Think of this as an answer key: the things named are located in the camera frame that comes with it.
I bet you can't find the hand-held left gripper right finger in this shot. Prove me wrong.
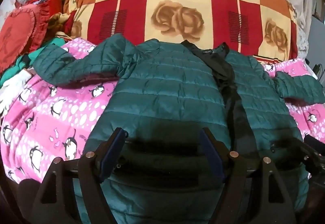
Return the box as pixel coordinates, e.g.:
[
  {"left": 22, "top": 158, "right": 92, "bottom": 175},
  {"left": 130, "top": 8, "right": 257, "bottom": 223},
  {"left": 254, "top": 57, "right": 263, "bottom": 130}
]
[{"left": 199, "top": 127, "right": 298, "bottom": 224}]

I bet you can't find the teal green cloth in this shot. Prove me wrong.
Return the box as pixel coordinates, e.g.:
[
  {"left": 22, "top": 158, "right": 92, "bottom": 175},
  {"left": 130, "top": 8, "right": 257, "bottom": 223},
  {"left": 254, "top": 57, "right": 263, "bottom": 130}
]
[{"left": 0, "top": 38, "right": 65, "bottom": 86}]

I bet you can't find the teal quilted puffer jacket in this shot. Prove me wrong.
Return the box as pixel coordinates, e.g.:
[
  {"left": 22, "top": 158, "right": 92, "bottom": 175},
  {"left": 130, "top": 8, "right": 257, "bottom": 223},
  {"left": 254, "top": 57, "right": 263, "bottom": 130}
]
[{"left": 32, "top": 33, "right": 325, "bottom": 224}]

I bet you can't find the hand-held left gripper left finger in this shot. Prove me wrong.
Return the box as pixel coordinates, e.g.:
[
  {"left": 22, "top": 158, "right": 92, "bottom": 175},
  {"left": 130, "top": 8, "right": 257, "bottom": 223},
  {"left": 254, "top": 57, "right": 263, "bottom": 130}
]
[{"left": 30, "top": 127, "right": 129, "bottom": 224}]

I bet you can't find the pink penguin print blanket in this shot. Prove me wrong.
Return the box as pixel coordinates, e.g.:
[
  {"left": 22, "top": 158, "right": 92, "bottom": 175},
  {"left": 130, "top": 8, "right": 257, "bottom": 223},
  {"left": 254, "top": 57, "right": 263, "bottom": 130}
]
[{"left": 0, "top": 38, "right": 325, "bottom": 186}]

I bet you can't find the white cloth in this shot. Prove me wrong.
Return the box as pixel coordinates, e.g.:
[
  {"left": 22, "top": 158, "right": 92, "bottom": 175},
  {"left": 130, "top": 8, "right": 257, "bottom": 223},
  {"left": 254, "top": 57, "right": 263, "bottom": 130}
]
[{"left": 0, "top": 69, "right": 35, "bottom": 116}]

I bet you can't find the red heart-shaped ruffled pillow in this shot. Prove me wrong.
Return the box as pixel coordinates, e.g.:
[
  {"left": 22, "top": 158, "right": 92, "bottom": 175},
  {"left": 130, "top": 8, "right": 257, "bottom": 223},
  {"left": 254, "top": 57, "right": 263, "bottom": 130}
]
[{"left": 0, "top": 8, "right": 49, "bottom": 73}]

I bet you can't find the red rose patterned quilt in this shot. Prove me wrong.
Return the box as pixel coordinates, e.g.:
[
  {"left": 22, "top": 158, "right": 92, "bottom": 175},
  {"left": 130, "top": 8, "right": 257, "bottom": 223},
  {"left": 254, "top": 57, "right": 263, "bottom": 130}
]
[{"left": 63, "top": 0, "right": 299, "bottom": 63}]

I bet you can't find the red garment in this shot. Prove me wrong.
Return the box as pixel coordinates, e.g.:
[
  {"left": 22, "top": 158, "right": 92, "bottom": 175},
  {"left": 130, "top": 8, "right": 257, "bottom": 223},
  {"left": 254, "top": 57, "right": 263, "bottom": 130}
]
[{"left": 40, "top": 0, "right": 68, "bottom": 17}]

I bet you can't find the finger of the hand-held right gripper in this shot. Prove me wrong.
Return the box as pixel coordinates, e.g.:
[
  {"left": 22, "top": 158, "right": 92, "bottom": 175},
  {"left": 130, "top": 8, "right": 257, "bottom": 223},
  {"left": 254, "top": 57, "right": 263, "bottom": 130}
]
[{"left": 302, "top": 135, "right": 325, "bottom": 182}]

